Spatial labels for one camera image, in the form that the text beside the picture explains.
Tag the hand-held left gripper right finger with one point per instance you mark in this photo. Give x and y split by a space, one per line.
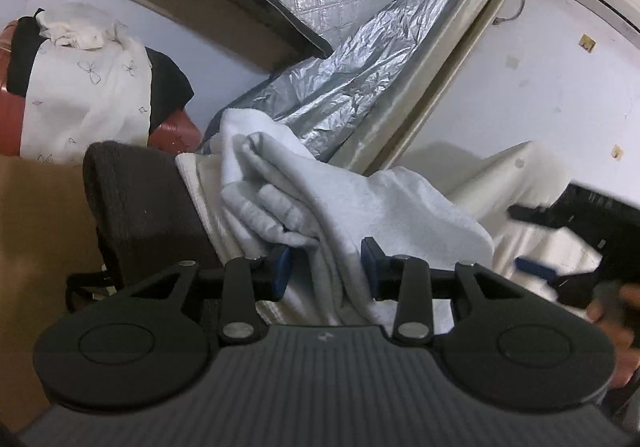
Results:
371 267

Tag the silver foil cover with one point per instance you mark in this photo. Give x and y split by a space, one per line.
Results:
340 77

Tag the white flower print cloth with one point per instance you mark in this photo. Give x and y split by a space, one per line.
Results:
85 97

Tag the white towel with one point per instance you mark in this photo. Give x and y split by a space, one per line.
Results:
375 207

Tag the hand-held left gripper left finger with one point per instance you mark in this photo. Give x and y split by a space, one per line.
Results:
281 272

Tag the white crumpled cloth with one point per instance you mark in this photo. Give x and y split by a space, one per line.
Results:
80 27

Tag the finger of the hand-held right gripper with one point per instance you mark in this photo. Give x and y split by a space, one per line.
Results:
535 216
535 267

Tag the dark brown knit garment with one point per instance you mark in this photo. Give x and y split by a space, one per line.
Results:
145 207

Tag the person's right hand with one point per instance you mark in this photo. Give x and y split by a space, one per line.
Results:
627 337

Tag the cream cloth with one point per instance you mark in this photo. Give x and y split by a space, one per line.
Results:
200 197

